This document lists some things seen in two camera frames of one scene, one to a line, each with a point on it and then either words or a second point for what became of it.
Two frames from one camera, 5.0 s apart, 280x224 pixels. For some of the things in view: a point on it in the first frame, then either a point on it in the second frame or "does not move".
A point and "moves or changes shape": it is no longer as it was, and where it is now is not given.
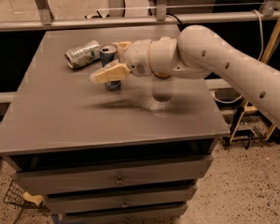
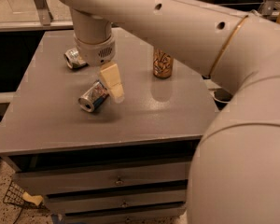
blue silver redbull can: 108,54 moves or changes shape
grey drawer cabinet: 130,156 does not move
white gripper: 136,58 to 94,54
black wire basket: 15,196 does not move
